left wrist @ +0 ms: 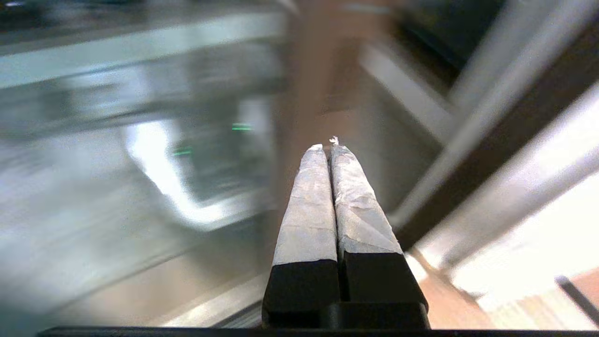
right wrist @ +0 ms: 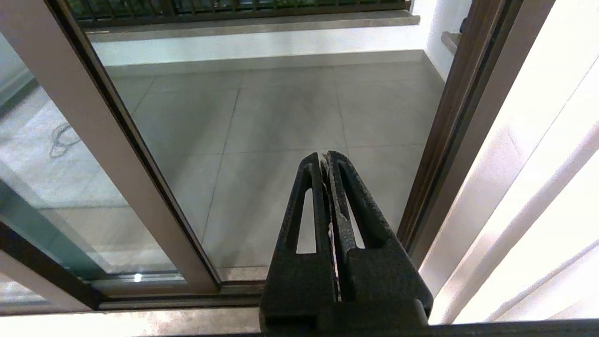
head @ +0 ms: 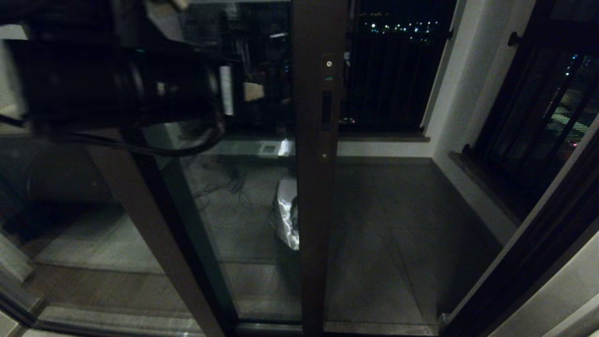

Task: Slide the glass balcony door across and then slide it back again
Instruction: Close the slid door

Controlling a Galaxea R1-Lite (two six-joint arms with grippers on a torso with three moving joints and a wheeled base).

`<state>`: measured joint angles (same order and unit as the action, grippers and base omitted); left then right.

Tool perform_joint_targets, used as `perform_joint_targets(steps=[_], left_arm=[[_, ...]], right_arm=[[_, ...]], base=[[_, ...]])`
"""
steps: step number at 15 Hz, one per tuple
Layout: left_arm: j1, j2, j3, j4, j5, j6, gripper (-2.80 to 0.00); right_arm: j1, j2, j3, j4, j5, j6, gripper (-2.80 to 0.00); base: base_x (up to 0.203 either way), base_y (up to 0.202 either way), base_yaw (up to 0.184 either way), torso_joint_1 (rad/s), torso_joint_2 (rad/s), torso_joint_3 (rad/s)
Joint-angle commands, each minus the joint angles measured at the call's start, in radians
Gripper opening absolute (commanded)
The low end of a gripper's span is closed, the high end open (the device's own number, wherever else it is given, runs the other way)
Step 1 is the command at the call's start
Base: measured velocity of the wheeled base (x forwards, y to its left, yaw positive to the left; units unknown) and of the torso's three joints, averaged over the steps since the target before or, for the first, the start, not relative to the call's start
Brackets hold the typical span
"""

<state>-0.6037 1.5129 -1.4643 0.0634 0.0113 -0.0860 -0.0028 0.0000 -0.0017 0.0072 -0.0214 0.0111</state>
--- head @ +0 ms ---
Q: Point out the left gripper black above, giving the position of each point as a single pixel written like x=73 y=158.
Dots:
x=187 y=89

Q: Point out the brown framed sliding glass door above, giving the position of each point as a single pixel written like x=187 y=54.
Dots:
x=311 y=187

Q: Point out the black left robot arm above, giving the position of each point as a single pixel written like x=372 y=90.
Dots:
x=70 y=70

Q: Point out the long stone balcony sill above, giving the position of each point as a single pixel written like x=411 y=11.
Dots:
x=383 y=138

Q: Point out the brown framed fixed glass door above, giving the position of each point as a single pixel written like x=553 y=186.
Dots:
x=161 y=234

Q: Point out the short stone balcony sill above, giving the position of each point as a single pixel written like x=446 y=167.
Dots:
x=491 y=189

